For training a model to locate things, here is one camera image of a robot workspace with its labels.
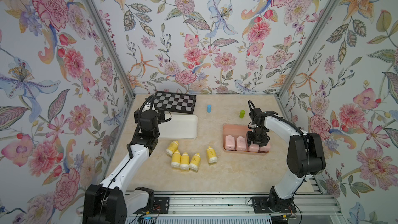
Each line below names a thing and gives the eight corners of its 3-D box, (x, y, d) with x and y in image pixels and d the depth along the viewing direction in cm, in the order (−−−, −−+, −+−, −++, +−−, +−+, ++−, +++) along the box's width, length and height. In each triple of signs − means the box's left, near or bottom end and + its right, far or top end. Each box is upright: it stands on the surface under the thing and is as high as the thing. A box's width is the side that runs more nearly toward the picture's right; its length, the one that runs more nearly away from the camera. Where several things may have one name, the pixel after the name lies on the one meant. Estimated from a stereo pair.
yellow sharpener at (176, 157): (172, 170, 86) (170, 166, 80) (174, 155, 92) (172, 150, 86) (180, 170, 86) (179, 166, 80) (181, 155, 92) (180, 150, 86)
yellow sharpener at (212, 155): (209, 165, 88) (210, 159, 82) (206, 153, 93) (207, 147, 86) (216, 163, 89) (217, 158, 82) (212, 151, 93) (213, 145, 87)
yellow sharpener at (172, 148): (167, 156, 91) (165, 150, 85) (175, 144, 96) (174, 138, 90) (173, 159, 90) (171, 153, 84) (181, 147, 95) (180, 141, 89)
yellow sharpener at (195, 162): (189, 170, 87) (188, 165, 80) (194, 157, 92) (194, 151, 85) (196, 173, 86) (196, 167, 79) (201, 159, 91) (201, 153, 84)
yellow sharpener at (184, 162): (181, 172, 86) (179, 167, 80) (182, 157, 91) (180, 151, 85) (189, 172, 86) (188, 167, 80) (189, 157, 91) (189, 151, 85)
